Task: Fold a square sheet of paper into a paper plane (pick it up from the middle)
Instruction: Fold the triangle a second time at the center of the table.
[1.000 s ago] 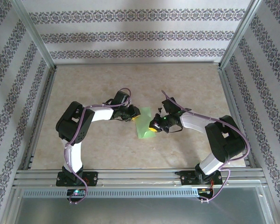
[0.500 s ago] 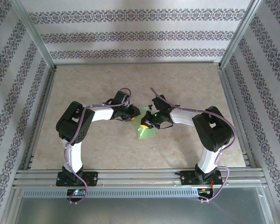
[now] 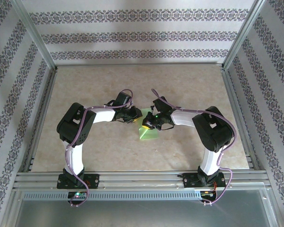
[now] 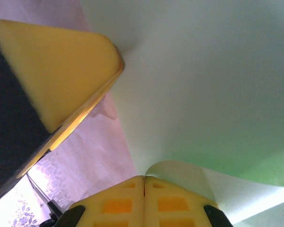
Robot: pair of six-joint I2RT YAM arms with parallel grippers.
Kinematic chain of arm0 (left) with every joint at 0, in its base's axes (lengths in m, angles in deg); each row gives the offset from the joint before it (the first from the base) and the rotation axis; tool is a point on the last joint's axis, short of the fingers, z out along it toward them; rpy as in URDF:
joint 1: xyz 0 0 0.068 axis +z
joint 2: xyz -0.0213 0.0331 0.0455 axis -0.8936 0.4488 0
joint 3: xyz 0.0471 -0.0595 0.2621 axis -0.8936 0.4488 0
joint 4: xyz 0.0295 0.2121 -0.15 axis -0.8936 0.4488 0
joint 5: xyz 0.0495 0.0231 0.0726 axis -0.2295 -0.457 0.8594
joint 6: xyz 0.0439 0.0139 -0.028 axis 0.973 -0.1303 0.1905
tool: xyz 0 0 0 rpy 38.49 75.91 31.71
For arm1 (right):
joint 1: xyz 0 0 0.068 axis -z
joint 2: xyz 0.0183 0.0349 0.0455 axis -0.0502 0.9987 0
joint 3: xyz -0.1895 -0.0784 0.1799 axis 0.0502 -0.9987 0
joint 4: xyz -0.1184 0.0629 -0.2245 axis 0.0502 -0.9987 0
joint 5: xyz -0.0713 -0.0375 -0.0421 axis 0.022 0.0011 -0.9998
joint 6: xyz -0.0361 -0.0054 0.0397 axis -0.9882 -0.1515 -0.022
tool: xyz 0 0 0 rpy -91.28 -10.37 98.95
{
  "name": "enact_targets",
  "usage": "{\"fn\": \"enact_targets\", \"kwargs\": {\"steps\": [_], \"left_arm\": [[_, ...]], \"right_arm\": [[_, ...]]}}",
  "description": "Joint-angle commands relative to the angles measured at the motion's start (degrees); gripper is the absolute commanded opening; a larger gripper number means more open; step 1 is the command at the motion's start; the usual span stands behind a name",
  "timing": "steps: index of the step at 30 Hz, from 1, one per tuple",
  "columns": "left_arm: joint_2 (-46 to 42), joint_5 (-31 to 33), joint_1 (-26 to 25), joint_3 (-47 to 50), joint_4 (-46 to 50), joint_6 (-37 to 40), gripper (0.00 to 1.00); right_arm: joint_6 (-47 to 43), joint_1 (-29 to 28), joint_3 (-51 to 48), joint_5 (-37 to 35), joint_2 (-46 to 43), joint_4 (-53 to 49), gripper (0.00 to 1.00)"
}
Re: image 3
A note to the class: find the thin aluminium wall foot rail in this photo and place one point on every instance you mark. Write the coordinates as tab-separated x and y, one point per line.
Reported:
139	63

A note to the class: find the aluminium corner post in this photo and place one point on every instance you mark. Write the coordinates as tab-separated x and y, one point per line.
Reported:
37	35
243	35

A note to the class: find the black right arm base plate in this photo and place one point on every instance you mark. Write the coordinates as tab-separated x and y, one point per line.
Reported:
189	180

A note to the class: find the aluminium side floor rail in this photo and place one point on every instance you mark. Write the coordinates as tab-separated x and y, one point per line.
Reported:
239	94
42	118

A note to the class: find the grey metal sheet panel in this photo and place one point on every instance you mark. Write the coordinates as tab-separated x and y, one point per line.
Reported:
142	212

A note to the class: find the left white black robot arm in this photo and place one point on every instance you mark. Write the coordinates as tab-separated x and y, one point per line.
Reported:
75	158

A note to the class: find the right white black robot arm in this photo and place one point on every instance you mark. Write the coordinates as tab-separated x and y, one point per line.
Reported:
183	118

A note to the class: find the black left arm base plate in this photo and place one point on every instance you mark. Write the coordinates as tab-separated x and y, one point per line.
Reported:
92	180

